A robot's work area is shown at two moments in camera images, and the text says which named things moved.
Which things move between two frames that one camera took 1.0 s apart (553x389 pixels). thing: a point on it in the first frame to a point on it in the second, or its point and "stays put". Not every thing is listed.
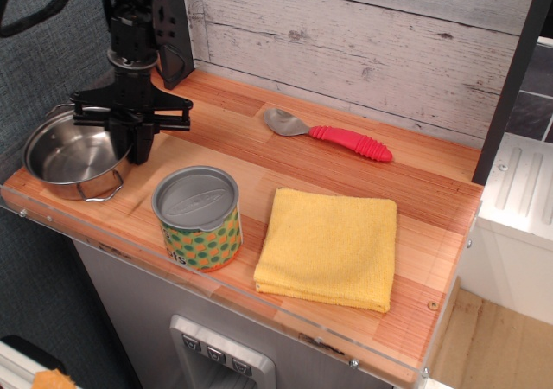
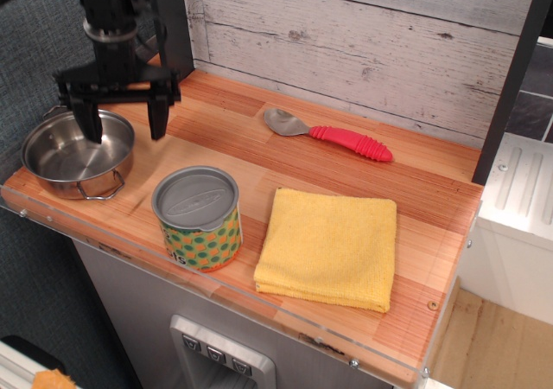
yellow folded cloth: (329, 247) stays put
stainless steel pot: (73, 161) stays put
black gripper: (131, 108) to (115, 75)
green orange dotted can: (199, 211) stays put
